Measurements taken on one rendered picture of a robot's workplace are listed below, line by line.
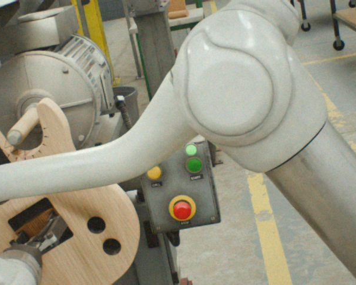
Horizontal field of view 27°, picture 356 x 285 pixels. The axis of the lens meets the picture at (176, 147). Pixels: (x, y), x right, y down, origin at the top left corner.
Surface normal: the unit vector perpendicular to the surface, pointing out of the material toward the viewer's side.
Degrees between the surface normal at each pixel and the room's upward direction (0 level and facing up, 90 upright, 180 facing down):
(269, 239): 0
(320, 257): 0
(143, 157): 98
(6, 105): 87
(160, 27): 90
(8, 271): 48
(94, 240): 89
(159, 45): 90
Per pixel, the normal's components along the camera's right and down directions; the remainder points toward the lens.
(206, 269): -0.19, -0.94
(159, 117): -0.57, 0.03
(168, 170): -0.02, 0.28
